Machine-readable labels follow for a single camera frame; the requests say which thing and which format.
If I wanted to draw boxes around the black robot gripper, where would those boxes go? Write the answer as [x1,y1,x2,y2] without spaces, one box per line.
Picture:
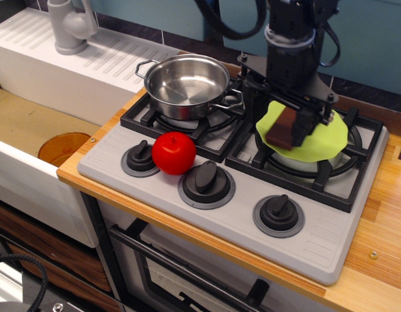
[239,25,339,147]

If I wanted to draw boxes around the brown chocolate bar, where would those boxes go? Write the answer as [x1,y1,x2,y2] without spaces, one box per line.
[265,107,296,151]

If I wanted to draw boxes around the red toy apple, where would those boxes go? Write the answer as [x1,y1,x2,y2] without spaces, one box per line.
[151,131,196,175]

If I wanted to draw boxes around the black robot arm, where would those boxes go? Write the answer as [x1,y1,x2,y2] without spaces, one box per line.
[239,1,339,150]

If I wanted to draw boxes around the light green plate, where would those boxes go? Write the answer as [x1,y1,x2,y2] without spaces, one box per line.
[255,101,348,163]

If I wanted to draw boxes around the stainless steel pot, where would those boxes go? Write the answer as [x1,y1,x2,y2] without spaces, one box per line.
[135,54,244,121]

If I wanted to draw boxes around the black middle stove knob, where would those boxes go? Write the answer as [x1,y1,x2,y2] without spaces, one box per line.
[177,161,236,210]

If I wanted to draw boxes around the black stove knob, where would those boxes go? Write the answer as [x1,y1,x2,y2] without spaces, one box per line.
[121,140,159,177]
[177,161,236,210]
[253,194,305,239]

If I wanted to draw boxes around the black right stove knob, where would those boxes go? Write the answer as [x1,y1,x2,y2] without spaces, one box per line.
[253,194,305,239]

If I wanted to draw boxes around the grey toy stove top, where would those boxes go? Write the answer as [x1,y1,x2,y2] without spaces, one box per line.
[77,77,390,287]

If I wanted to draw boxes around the black left stove knob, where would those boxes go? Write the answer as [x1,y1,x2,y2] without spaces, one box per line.
[121,140,159,177]

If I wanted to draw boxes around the black left burner grate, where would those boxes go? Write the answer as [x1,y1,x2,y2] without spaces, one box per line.
[120,79,257,164]

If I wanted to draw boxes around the black burner grate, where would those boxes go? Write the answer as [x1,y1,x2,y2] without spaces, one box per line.
[226,99,389,213]
[120,79,257,164]

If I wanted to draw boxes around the black right burner grate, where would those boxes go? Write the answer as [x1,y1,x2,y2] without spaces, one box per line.
[226,99,389,213]

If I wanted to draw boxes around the grey toy faucet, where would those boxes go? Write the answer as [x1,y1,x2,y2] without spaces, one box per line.
[47,0,98,55]

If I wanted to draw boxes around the orange sink drain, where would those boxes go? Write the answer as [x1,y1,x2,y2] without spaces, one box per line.
[38,132,90,167]

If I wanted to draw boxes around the white toy sink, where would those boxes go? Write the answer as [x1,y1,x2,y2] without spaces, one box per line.
[0,8,177,248]

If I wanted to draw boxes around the wooden drawer fronts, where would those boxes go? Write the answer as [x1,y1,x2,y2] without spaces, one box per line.
[0,200,120,311]

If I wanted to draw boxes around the black braided cable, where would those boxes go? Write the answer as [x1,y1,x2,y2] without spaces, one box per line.
[193,0,269,42]

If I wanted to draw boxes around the teal wall cabinet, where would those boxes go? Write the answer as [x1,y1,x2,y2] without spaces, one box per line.
[91,1,401,95]

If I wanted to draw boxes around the black oven door handle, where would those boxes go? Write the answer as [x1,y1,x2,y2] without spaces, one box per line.
[109,219,269,311]

